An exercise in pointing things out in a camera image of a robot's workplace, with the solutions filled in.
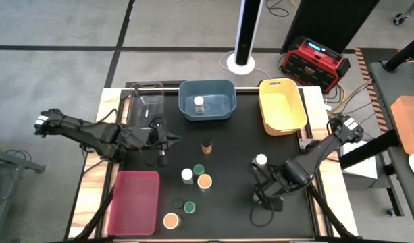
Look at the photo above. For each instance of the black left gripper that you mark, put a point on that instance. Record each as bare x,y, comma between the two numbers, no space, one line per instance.
142,136

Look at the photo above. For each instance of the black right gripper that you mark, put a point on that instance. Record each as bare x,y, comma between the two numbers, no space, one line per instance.
272,190

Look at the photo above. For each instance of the white-lid bagel seasoning jar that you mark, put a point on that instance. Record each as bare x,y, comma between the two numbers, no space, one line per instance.
199,101
261,159
187,174

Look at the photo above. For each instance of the black-lid yellow-orange spice jar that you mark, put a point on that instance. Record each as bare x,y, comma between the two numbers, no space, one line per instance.
206,148

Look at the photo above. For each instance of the green-lid oregano spice jar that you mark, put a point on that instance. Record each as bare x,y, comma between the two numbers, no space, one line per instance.
199,169
189,207

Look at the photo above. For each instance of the tan-lid furikake seasoning jar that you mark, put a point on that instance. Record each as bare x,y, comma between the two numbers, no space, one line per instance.
171,221
204,181

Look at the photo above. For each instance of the green-label oregano spice jar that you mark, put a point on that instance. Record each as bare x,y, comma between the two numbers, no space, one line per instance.
177,203

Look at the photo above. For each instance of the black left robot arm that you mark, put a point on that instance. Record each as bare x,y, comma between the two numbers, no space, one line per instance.
88,133

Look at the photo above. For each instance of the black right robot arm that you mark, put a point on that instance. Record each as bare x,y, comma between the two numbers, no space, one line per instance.
314,152

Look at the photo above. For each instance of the clear plastic bin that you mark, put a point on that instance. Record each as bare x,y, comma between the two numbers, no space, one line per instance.
147,101

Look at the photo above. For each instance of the yellow plastic bin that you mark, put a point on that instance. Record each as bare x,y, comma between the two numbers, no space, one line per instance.
281,108

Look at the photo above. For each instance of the blue plastic bin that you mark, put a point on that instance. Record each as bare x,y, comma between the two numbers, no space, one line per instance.
220,91

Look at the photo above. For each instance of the pink plastic bin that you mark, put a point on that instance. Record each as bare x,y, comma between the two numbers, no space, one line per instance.
134,202

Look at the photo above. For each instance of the silver metal bar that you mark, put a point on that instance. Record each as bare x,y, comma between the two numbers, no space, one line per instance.
247,89

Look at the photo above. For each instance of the white box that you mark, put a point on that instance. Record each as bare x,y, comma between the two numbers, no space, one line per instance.
358,162

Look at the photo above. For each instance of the black diagonal beam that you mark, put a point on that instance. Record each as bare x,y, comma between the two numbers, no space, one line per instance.
368,150

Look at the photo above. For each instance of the red portable power station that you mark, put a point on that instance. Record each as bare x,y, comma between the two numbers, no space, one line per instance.
311,67

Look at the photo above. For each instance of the black and white tower pole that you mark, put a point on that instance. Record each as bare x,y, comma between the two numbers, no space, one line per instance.
247,33

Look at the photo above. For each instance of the grey side table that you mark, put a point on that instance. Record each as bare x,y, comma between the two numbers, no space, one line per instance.
382,87

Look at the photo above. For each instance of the grey metal stand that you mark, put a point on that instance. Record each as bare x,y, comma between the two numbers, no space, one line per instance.
21,162

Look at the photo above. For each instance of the orange plastic bin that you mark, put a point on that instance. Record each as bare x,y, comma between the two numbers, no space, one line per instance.
409,125

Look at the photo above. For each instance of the black partition screen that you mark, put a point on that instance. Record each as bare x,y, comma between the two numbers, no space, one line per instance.
328,23

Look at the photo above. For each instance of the black slanted pole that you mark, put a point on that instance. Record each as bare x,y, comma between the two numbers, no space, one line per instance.
404,52

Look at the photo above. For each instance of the black caster wheel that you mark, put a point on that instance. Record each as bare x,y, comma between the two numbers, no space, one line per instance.
399,18

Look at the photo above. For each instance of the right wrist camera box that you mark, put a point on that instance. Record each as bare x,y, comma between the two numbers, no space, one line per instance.
276,204

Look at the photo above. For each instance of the grey metal bracket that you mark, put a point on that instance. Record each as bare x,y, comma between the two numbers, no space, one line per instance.
306,143

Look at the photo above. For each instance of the black table frame strut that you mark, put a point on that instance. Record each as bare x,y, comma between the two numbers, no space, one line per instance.
95,216
328,212

